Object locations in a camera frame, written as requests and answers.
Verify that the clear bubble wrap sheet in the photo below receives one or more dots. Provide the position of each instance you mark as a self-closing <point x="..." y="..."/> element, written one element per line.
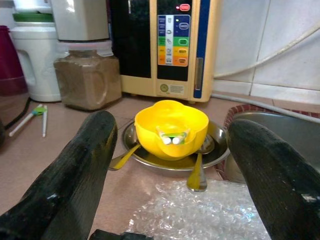
<point x="200" y="215"/>

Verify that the jar of brown powder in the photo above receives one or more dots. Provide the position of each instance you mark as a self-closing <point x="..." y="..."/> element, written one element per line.
<point x="85" y="80"/>

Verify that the cream water ionizer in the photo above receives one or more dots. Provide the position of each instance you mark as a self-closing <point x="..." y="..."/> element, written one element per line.
<point x="140" y="85"/>

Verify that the steel kitchen sink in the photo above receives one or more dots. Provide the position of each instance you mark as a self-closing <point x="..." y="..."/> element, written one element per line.
<point x="295" y="130"/>

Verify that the white green training chopsticks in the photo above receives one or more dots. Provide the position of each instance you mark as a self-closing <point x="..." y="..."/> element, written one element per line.
<point x="166" y="140"/>

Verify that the maroon plastic container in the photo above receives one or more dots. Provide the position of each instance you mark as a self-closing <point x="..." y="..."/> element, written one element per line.
<point x="10" y="62"/>

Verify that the white labelled bottle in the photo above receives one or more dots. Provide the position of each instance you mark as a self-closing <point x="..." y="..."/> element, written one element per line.
<point x="32" y="6"/>

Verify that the white blue training chopsticks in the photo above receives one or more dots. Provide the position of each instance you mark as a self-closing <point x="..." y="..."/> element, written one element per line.
<point x="38" y="111"/>

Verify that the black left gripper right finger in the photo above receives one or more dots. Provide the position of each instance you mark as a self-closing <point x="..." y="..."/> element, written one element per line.
<point x="280" y="187"/>

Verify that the yellow plastic bowl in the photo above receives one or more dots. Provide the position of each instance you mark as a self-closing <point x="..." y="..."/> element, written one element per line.
<point x="150" y="130"/>

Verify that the round steel dish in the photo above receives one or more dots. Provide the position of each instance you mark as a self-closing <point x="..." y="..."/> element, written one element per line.
<point x="175" y="166"/>

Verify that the metal spoon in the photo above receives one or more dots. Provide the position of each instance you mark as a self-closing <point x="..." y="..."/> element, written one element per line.
<point x="197" y="175"/>

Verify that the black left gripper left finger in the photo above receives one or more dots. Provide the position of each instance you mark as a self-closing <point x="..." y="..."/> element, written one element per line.
<point x="62" y="187"/>

